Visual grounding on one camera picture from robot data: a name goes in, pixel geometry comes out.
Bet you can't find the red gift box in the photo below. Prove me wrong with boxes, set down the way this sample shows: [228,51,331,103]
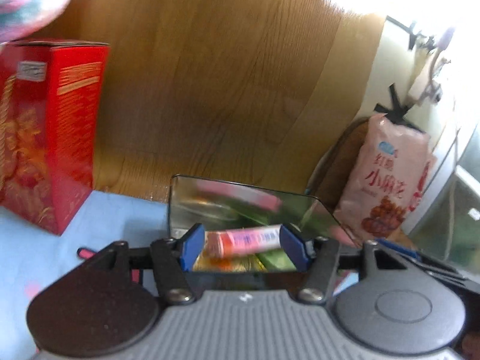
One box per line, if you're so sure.
[1,39,109,236]

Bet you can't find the pink cartoon pig tablecloth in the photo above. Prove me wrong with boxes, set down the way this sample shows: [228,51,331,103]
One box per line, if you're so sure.
[1,192,168,359]

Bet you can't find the large pink snack bag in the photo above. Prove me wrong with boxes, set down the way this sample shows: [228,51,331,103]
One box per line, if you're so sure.
[334,115,435,239]

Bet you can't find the clear gold snack packet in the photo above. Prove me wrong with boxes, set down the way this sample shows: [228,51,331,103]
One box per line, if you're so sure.
[193,254,266,273]

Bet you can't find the bright green snack packet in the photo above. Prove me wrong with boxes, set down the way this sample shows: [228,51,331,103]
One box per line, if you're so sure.
[256,249,297,272]

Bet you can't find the black cardboard storage box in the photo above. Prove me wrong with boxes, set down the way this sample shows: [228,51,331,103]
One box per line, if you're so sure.
[168,175,354,247]

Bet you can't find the pink tube snack packet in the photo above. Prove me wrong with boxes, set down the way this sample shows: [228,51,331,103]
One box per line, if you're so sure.
[204,224,281,258]

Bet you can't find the wooden headboard panel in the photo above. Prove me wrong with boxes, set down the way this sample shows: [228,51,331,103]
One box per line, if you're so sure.
[39,0,384,201]

